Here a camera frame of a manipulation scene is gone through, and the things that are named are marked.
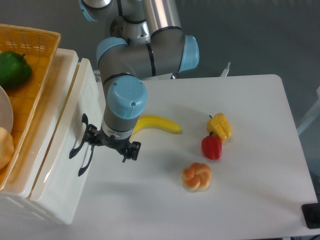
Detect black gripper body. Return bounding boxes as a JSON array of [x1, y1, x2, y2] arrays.
[[96, 129, 133, 153]]

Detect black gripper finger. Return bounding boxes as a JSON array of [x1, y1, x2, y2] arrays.
[[122, 141, 142, 163], [84, 124, 101, 150]]

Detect white top drawer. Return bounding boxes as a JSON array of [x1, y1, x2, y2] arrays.
[[29, 58, 103, 225]]

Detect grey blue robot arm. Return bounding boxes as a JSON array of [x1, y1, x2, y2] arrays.
[[78, 0, 200, 160]]

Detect white drawer cabinet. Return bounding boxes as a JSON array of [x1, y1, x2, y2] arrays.
[[0, 47, 87, 225]]

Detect yellow banana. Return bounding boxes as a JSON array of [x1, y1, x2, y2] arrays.
[[132, 115, 183, 134]]

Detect knotted bread roll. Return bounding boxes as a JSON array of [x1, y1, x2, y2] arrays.
[[181, 162, 213, 192]]

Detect red bell pepper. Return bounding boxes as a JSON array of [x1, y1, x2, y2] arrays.
[[201, 131, 222, 160]]

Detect beige bread roll in basket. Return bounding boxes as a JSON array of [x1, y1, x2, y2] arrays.
[[0, 127, 15, 169]]

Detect white plate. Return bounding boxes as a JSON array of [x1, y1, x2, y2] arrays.
[[0, 87, 14, 133]]

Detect yellow bell pepper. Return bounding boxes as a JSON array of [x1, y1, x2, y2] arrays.
[[207, 113, 233, 142]]

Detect green bell pepper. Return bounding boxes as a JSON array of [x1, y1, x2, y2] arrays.
[[0, 50, 32, 89]]

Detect orange wicker basket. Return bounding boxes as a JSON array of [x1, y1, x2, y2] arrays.
[[0, 23, 62, 191]]

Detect black device at table edge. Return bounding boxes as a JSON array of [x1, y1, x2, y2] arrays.
[[301, 203, 320, 229]]

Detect white frame at right edge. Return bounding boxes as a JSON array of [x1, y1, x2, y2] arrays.
[[296, 87, 320, 135]]

